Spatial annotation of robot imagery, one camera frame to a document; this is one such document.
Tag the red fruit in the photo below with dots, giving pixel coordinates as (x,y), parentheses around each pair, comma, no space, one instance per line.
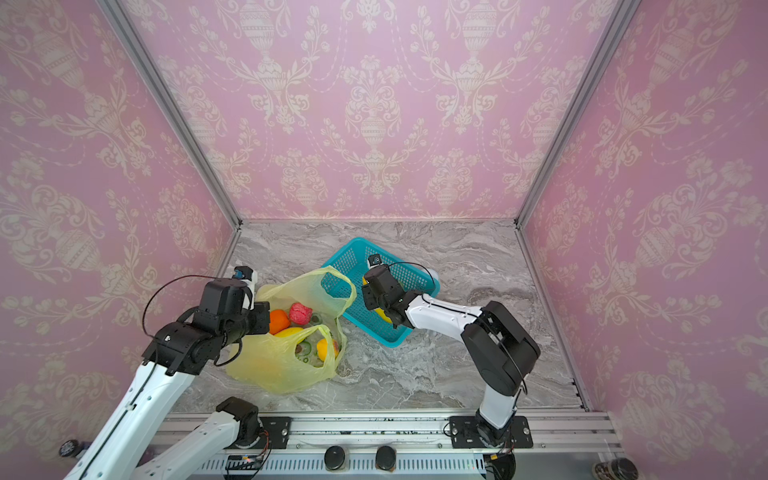
(299,314)

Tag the orange yellow fruit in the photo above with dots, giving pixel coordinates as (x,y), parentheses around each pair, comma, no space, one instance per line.
(323,348)

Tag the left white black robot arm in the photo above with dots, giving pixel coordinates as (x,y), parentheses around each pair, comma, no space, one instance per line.
(176,355)

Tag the yellow mango fruit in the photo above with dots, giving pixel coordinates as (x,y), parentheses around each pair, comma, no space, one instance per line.
(383,315)
(289,332)

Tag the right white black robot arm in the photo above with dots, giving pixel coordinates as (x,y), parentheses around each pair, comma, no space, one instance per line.
(503,351)

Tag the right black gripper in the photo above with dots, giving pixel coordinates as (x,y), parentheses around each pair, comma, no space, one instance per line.
(374,293)

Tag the teal plastic basket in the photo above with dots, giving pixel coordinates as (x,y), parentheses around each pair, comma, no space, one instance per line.
(354,260)

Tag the white yellow tin can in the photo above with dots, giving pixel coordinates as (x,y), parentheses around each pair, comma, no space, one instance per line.
(433,275)

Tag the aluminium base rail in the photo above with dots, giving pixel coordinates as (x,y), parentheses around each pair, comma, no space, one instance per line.
(430,444)

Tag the right black round knob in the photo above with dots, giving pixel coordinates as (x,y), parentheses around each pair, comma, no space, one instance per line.
(386,458)

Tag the left black round knob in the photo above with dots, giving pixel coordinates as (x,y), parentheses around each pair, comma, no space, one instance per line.
(335,458)

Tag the black round knob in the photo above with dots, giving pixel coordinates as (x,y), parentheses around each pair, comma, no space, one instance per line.
(386,458)
(335,458)

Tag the orange star fruit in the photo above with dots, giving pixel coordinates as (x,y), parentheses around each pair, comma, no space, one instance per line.
(279,321)

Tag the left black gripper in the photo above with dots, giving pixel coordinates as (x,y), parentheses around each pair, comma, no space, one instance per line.
(262,309)

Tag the yellow plastic bag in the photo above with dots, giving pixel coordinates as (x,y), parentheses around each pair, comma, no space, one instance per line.
(270,362)

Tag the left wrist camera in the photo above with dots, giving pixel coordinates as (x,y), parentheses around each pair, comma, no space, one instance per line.
(247,275)

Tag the purple plastic bottle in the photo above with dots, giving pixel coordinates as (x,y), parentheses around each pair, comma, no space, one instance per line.
(73,449)

